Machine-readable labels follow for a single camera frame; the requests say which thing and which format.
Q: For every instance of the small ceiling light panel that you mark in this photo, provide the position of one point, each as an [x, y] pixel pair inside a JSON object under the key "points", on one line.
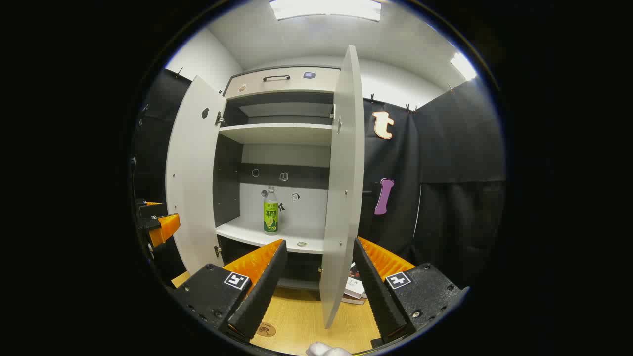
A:
{"points": [[463, 66]]}

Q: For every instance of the large ceiling light panel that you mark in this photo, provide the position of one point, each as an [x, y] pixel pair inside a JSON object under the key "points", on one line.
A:
{"points": [[326, 9]]}

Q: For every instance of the grey cabinet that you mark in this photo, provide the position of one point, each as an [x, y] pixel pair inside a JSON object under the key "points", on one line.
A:
{"points": [[277, 133]]}

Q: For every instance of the green label bottle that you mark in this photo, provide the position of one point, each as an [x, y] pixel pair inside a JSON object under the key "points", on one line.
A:
{"points": [[270, 217]]}

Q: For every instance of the grey cabinet drawer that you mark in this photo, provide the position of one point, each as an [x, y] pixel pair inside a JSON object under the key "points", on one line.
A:
{"points": [[296, 83]]}

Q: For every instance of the grey cabinet door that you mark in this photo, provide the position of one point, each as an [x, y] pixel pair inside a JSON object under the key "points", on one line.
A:
{"points": [[193, 173], [343, 198]]}

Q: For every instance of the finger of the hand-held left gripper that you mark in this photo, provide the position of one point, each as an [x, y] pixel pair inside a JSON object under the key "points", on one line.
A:
{"points": [[151, 210], [168, 225]]}

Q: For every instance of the black backdrop cloth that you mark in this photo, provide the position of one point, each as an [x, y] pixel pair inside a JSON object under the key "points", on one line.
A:
{"points": [[445, 148]]}

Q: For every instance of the round cork coaster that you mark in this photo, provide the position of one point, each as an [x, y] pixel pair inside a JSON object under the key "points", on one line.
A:
{"points": [[266, 330]]}

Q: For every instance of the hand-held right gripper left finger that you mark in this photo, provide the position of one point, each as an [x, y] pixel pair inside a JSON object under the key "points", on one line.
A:
{"points": [[264, 287]]}

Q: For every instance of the white cover book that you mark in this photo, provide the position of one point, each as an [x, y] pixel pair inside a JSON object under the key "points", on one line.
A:
{"points": [[356, 287]]}

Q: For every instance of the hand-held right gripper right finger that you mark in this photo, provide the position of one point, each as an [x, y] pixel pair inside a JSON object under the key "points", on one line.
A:
{"points": [[376, 287]]}

